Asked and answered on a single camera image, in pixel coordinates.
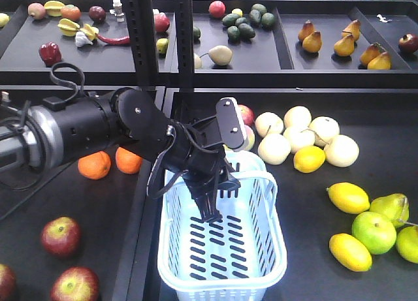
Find red apple front right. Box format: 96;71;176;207
50;266;99;301

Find light blue plastic basket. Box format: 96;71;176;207
157;151;287;300

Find red bell pepper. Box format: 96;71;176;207
39;42;62;67

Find black upper display shelf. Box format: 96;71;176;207
1;0;417;89

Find red apple front middle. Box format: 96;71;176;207
40;216;82;259

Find yellow starfruit left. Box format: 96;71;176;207
57;18;80;37

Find peach right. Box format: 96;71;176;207
244;125;255;151

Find red pomegranate upper shelf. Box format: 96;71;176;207
208;1;226;18

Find green pear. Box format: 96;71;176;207
369;193;410;229

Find white garlic bulb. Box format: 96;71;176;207
74;31;93;48

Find red apple by peaches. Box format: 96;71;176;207
238;104;255;127

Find yellow starfruit right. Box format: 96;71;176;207
80;24;99;41

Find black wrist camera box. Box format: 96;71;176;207
216;97;247;151

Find yellow starfruit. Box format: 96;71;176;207
80;24;99;41
57;18;80;37

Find red chili pepper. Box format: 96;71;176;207
96;34;130;45

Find small orange right front left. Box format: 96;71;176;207
78;151;111;180

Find pale green pear upper shelf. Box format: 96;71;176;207
208;45;233;66

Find red apple front left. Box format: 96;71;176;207
1;264;16;301

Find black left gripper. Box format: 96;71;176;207
163;115;240;223

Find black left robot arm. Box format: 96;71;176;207
1;87;246;223

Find yellow lemon by pears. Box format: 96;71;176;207
293;146;325;174

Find green apple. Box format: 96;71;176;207
351;211;397;255

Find yellow lemon right upper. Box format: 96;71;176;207
326;182;370;214

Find small orange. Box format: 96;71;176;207
78;151;111;180
115;147;142;174

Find yellow lemon right lower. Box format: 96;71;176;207
329;233;372;272

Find dark purple plum fruit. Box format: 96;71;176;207
88;6;106;24

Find white pear cluster front left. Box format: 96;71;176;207
257;133;291;165

